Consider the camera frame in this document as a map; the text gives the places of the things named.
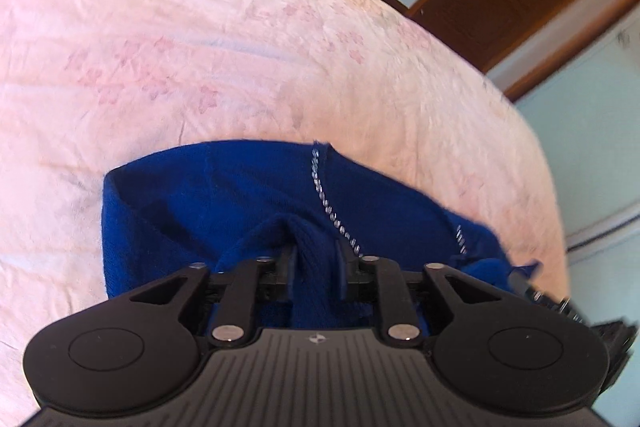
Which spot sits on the blue beaded sweater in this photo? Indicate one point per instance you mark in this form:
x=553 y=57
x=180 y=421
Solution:
x=225 y=207

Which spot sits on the pink floral blanket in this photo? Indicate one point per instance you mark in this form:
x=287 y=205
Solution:
x=200 y=47

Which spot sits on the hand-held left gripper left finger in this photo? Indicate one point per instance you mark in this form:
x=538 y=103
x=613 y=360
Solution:
x=289 y=267

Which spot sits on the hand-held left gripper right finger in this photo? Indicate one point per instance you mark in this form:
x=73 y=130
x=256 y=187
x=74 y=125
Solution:
x=345 y=267

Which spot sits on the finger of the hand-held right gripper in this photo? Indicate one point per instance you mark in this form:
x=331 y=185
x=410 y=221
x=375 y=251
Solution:
x=550 y=299

